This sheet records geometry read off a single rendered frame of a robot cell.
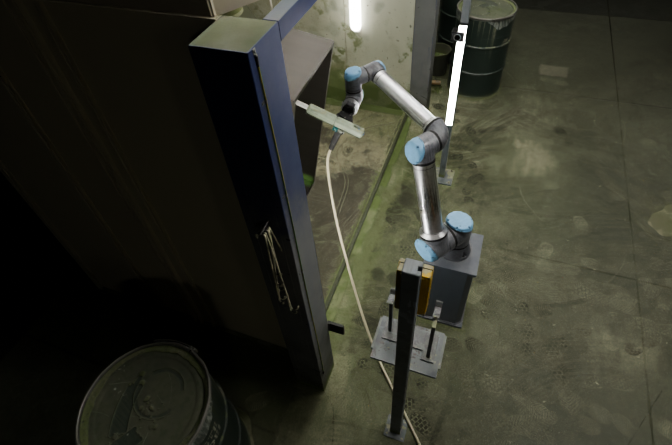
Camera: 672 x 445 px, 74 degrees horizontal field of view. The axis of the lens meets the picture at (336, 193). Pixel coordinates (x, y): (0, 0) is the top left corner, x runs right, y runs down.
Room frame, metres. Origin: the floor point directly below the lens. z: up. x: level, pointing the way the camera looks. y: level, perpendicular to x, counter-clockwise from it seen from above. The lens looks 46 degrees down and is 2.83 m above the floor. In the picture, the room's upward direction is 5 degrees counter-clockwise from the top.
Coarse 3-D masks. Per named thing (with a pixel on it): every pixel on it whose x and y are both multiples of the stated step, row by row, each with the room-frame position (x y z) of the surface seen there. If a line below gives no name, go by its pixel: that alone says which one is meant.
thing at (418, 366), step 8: (384, 320) 1.06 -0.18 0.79; (424, 328) 1.00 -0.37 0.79; (440, 336) 0.95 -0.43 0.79; (376, 344) 0.94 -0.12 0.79; (384, 344) 0.94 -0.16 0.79; (392, 344) 0.94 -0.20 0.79; (440, 344) 0.91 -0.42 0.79; (376, 352) 0.90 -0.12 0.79; (384, 352) 0.90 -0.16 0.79; (392, 352) 0.90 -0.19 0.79; (416, 352) 0.89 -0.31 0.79; (440, 352) 0.87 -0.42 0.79; (384, 360) 0.86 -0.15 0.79; (392, 360) 0.86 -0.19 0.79; (416, 360) 0.85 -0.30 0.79; (416, 368) 0.81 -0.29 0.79; (424, 368) 0.81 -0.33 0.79; (432, 368) 0.80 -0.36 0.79; (432, 376) 0.77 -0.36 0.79
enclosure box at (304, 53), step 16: (304, 32) 2.39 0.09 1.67; (288, 48) 2.22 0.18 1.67; (304, 48) 2.23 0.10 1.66; (320, 48) 2.24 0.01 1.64; (288, 64) 2.07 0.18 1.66; (304, 64) 2.08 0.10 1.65; (320, 64) 2.13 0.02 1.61; (288, 80) 1.93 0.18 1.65; (304, 80) 1.94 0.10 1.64; (320, 80) 2.37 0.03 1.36; (304, 96) 2.42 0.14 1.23; (320, 96) 2.38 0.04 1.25; (304, 112) 2.42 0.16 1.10; (304, 128) 2.43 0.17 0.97; (320, 128) 2.39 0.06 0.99; (304, 144) 2.44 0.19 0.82; (304, 160) 2.44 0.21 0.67; (304, 176) 2.45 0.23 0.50
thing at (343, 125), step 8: (296, 104) 1.89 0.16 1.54; (304, 104) 1.88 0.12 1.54; (312, 104) 1.88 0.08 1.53; (312, 112) 1.84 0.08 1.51; (320, 112) 1.84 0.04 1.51; (328, 112) 1.85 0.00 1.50; (320, 120) 1.83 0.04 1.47; (328, 120) 1.81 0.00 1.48; (336, 120) 1.81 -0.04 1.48; (344, 120) 1.82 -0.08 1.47; (344, 128) 1.78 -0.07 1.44; (352, 128) 1.77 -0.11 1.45; (360, 128) 1.78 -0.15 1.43; (336, 136) 1.81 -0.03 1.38; (360, 136) 1.75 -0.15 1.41
